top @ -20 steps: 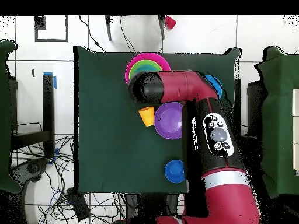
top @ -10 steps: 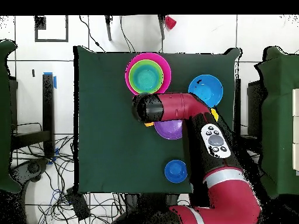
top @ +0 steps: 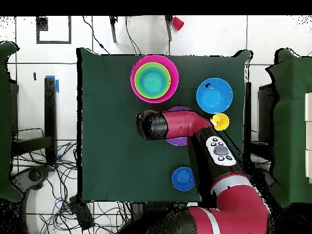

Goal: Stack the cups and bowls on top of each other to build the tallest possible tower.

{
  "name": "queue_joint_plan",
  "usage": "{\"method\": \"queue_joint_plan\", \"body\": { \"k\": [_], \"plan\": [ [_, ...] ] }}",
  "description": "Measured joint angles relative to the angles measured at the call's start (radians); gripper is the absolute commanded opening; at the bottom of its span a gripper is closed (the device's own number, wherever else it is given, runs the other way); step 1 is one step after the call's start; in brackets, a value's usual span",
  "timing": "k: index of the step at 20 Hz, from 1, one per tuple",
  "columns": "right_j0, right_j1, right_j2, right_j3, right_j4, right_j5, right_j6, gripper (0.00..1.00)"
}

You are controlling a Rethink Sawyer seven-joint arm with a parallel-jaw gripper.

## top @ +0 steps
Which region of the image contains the black square floor frame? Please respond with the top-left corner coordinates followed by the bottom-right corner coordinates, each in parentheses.
top-left (35, 16), bottom-right (72, 45)

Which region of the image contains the yellow plastic cup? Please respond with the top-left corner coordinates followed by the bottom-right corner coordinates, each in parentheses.
top-left (210, 113), bottom-right (230, 132)

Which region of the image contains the grey tripod leg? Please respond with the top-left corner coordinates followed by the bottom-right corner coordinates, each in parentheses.
top-left (165, 15), bottom-right (173, 42)
top-left (108, 16), bottom-right (118, 44)

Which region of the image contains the green plastic bowl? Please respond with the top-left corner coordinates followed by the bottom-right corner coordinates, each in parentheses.
top-left (134, 62), bottom-right (172, 100)

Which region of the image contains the black power strip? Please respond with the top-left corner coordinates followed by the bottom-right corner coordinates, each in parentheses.
top-left (68, 195), bottom-right (95, 231)

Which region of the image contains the light blue plastic bowl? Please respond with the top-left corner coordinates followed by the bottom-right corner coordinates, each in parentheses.
top-left (196, 77), bottom-right (234, 115)

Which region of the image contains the green cloth side table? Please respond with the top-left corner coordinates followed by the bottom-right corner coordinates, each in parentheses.
top-left (264, 48), bottom-right (312, 207)
top-left (0, 40), bottom-right (23, 203)

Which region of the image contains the small dark blue bowl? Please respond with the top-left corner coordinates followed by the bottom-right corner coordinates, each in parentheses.
top-left (171, 166), bottom-right (196, 192)

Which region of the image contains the red plastic cup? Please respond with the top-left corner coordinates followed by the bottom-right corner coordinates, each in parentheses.
top-left (172, 16), bottom-right (185, 32)

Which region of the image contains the purple plastic bowl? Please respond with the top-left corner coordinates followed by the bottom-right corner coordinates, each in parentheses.
top-left (165, 106), bottom-right (193, 146)

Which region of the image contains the black floor cable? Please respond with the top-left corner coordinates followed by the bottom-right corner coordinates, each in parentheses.
top-left (82, 16), bottom-right (112, 55)

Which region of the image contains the dark green table cloth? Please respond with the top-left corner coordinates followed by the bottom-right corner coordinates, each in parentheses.
top-left (76, 47), bottom-right (252, 205)

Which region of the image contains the black office chair base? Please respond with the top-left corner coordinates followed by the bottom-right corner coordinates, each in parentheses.
top-left (10, 165), bottom-right (51, 194)

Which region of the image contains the pink plastic bowl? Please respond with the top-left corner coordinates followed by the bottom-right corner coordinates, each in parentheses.
top-left (130, 54), bottom-right (180, 104)

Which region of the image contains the tangle of floor cables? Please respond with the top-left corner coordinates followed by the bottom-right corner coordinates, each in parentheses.
top-left (12, 127), bottom-right (132, 234)

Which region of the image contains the blue tape strip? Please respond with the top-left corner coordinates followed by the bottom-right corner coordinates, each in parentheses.
top-left (45, 75), bottom-right (60, 93)

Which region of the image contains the black table frame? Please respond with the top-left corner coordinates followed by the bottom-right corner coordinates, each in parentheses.
top-left (9, 76), bottom-right (58, 165)

